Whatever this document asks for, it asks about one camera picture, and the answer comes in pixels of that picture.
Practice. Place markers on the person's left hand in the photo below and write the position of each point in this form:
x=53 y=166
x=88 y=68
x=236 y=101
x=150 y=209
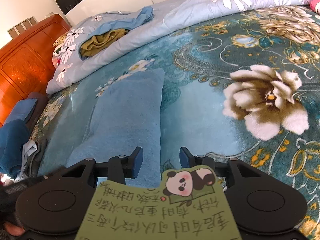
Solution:
x=13 y=230

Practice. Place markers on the white wall socket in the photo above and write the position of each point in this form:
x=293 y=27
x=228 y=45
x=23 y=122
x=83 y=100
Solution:
x=50 y=14

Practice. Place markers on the grey wall panel row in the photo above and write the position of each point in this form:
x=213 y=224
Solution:
x=20 y=28

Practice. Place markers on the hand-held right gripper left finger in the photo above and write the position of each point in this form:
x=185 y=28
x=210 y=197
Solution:
x=137 y=161

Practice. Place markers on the folded dark blue fleece garment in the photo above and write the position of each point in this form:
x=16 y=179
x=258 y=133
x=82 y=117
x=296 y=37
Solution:
x=12 y=145

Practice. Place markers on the orange wooden headboard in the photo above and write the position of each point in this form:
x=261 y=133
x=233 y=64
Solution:
x=25 y=67

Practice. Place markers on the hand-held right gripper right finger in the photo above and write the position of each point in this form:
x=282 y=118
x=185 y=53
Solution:
x=184 y=158

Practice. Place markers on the folded grey garment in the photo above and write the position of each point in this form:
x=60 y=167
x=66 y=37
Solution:
x=37 y=160

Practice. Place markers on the pale blue floral quilt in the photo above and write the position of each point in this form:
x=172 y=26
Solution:
x=187 y=10

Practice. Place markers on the dark cloth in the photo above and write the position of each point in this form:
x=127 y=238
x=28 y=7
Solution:
x=40 y=105

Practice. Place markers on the folded pale blue garment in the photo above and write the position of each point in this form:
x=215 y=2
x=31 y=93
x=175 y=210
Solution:
x=28 y=150

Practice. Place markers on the green panda note card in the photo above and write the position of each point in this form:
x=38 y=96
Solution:
x=155 y=210

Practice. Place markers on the pink floral pillow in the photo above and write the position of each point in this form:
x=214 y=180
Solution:
x=57 y=55

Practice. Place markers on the light blue fleece garment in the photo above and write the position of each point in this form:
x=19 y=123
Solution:
x=120 y=120

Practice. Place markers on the teal floral blanket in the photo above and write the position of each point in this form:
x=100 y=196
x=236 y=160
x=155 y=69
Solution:
x=212 y=130

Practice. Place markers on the olive green garment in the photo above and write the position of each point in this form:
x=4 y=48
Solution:
x=100 y=42

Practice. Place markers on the pink cloth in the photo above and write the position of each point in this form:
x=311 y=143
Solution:
x=315 y=5

